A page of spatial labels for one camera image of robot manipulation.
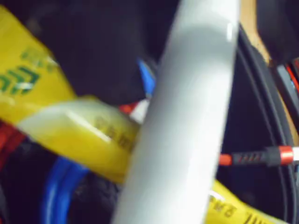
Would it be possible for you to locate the white plastic bottle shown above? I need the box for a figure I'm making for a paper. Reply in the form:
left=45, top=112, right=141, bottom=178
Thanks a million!
left=109, top=0, right=242, bottom=224

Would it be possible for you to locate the black cable red plug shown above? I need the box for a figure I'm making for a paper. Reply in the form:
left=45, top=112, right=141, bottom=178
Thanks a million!
left=219, top=145, right=299, bottom=168

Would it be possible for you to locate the blue coiled cable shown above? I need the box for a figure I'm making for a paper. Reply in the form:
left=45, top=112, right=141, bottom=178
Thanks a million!
left=39, top=57, right=157, bottom=224

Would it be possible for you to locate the yellow coffee stick packet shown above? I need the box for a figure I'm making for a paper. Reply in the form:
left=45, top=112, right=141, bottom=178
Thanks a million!
left=0, top=4, right=292, bottom=224

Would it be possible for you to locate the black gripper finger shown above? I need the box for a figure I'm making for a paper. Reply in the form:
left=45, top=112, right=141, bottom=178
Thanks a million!
left=256, top=0, right=299, bottom=65
left=28, top=0, right=180, bottom=107

